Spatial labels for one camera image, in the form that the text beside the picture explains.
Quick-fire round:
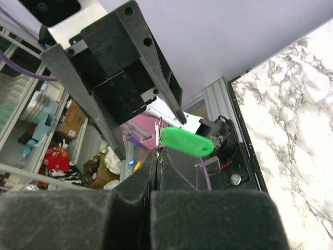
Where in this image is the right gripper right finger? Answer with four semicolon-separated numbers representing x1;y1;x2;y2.
150;151;289;249

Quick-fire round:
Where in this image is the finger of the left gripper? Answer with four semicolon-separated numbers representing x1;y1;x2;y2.
115;1;187;124
41;44;126;160

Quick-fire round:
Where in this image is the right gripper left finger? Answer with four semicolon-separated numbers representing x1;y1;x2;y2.
1;151;157;249

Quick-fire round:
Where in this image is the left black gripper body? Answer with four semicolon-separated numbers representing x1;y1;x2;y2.
61;15;158;125

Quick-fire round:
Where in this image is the green key tag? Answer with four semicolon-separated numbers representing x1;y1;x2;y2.
161;127;214;158

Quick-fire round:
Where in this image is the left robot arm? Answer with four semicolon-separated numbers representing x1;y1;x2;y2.
25;1;237;160

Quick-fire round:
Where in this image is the pink object on floor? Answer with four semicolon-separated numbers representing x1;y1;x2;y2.
121;112;161;149

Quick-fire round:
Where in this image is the storage shelf with clutter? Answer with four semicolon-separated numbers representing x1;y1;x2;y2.
0;15;123;191

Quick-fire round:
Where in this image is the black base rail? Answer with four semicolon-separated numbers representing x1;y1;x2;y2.
197;77;268;192

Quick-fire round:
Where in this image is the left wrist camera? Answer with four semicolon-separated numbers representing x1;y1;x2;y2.
18;0;109;50

